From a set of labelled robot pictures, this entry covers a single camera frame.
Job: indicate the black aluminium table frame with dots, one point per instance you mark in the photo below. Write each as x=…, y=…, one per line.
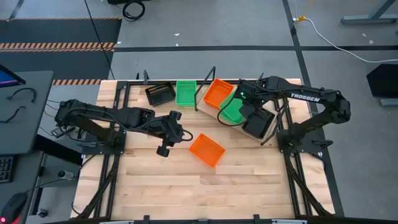
x=133, y=83

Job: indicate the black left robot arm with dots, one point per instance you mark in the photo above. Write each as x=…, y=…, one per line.
x=133, y=116

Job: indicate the black power adapter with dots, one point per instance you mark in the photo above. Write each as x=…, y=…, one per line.
x=56, y=133

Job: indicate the wooden tray base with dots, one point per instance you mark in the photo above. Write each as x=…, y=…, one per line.
x=206, y=110

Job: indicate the green bin in tray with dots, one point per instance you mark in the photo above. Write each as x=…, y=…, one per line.
x=219, y=115

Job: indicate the computer monitor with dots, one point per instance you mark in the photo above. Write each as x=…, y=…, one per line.
x=7, y=79

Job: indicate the grey metal table leg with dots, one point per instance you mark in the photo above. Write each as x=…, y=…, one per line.
x=367, y=19

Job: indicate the black flat panel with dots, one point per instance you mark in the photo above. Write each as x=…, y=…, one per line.
x=384, y=81

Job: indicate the grey side desk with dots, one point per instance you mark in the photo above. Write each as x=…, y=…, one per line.
x=31, y=124

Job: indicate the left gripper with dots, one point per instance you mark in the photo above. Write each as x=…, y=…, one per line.
x=169, y=133

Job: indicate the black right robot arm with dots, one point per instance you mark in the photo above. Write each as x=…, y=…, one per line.
x=306, y=97

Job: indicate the black box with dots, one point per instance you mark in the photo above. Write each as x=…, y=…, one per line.
x=124, y=1

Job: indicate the dark grey desk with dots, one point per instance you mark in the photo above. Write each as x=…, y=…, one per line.
x=28, y=174

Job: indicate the black plastic basket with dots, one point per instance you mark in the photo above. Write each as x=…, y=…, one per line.
x=258, y=124
x=160, y=94

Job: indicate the silver and black cylinder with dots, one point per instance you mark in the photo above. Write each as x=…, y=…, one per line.
x=66, y=175

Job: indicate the backlit black keyboard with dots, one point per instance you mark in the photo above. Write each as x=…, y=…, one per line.
x=6, y=169

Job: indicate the grey metal base bar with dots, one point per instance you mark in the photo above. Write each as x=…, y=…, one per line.
x=390, y=102

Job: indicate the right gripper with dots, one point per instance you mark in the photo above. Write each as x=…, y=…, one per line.
x=253, y=93

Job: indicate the black hazard-striped floor mat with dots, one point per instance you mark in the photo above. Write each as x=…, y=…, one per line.
x=62, y=31

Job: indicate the black computer mouse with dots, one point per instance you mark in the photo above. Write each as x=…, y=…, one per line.
x=14, y=207

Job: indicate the orange plastic basket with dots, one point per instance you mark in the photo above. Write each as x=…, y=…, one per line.
x=217, y=93
x=206, y=150

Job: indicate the black round caster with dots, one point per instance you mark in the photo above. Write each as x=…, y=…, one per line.
x=42, y=213

